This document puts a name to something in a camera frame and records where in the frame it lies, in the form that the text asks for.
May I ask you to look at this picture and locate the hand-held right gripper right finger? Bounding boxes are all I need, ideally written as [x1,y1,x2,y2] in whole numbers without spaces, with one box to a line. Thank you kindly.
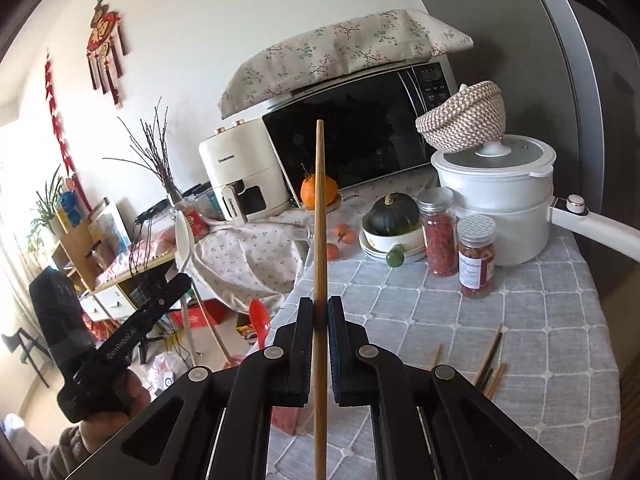
[326,296,576,480]

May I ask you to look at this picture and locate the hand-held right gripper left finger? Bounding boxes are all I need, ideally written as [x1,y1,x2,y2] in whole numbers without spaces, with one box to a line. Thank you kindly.
[65,297,317,480]

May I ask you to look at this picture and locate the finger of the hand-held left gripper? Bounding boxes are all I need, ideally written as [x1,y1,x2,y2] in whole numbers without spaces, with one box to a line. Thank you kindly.
[106,273,193,361]

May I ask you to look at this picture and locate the bamboo chopstick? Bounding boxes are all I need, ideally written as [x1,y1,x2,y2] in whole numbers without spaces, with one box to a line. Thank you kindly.
[313,119,329,480]
[190,291,235,367]

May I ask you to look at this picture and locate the white ceramic spoon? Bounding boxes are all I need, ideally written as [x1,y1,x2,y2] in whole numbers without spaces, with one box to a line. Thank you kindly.
[174,210,197,275]

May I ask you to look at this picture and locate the pink perforated utensil holder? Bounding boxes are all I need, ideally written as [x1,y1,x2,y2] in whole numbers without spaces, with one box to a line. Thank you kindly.
[271,404,315,437]

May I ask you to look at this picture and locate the black chopstick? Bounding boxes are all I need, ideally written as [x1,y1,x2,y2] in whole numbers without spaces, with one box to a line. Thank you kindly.
[472,323,504,387]
[481,362,509,401]

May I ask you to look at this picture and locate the person's left forearm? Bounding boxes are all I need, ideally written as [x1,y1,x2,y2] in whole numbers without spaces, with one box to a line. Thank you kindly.
[22,425,87,480]

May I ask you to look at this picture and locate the person's left hand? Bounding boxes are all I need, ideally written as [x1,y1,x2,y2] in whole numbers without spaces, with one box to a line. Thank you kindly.
[75,367,152,457]

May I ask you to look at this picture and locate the pink lace cloth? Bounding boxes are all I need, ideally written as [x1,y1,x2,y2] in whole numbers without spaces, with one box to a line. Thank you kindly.
[94,236,177,287]

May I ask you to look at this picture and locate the red cardboard box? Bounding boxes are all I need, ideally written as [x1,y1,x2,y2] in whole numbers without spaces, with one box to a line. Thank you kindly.
[169,299,237,329]

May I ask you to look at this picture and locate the red plastic spoon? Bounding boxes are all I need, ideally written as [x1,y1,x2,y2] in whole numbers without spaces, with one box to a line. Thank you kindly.
[248,299,274,349]

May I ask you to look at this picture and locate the crumpled plastic bag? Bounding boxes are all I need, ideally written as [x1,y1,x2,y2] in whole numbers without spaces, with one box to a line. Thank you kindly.
[149,351,187,397]

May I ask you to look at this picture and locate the wooden shelf desk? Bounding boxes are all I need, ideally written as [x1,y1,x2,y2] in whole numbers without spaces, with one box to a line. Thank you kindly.
[49,199,191,321]

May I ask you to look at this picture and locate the grain jar with red label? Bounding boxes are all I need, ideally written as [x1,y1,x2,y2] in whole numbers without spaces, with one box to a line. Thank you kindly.
[182,205,211,242]

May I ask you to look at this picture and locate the black power strip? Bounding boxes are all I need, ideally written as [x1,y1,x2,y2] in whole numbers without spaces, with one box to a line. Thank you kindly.
[134,199,172,224]

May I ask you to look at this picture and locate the cherry print cloth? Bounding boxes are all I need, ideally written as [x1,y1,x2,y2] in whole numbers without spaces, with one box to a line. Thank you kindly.
[189,207,321,312]

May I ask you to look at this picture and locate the white bowl with green squash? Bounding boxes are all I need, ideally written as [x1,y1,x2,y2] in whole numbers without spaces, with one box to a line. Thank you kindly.
[358,235,429,264]

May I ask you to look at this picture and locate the blue figurine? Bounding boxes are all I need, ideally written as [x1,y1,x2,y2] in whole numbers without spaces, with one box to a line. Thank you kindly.
[57,189,84,229]

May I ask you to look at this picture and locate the green potted plant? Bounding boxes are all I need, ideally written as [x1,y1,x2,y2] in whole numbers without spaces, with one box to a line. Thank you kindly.
[26,164,67,257]

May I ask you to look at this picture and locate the clear container with black lid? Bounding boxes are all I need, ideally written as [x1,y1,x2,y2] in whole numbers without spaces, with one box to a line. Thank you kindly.
[192,182,227,222]

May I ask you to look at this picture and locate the white ceramic bowl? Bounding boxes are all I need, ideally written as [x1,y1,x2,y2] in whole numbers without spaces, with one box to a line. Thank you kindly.
[362,220,424,254]

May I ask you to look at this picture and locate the dark green pumpkin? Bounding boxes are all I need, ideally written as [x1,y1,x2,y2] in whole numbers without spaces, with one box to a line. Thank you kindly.
[363,193,420,237]

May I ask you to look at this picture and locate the clear jar of red berries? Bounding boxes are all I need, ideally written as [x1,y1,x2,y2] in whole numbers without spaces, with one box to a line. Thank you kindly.
[416,187,460,278]

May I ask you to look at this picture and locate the dried twig bundle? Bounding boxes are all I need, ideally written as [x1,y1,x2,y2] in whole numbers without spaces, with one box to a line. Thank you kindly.
[102,96,197,213]

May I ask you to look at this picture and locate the large orange with stem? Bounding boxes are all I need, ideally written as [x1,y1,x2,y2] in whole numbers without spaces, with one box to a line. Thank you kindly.
[299,162,340,211]

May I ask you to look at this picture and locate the white air fryer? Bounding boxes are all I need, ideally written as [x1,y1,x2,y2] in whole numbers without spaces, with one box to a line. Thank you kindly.
[198,118,294,226]

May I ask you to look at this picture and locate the grey checked tablecloth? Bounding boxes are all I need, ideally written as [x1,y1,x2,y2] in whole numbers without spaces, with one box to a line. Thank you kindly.
[265,157,622,480]

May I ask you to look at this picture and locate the white electric cooking pot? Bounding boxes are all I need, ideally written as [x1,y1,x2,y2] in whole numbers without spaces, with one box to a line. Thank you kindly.
[430,134,640,266]

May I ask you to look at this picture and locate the black microwave oven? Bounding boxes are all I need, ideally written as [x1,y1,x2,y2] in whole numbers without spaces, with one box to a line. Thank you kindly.
[262,62,459,197]

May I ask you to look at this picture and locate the floral cloth cover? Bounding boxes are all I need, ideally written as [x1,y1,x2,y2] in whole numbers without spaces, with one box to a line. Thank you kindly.
[218,8,475,120]

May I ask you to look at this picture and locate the grey refrigerator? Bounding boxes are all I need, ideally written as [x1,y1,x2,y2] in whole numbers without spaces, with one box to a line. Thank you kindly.
[397,0,640,341]

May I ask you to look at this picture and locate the red string wall decoration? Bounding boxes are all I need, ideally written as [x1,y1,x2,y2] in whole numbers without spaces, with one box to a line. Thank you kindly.
[43,47,94,212]

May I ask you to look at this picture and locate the woven rope basket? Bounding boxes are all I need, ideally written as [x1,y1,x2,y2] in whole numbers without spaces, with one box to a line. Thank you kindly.
[414,80,506,154]

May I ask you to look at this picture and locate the red knot wall ornament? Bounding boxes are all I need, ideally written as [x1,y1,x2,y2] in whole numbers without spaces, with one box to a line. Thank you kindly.
[85,0,129,111]

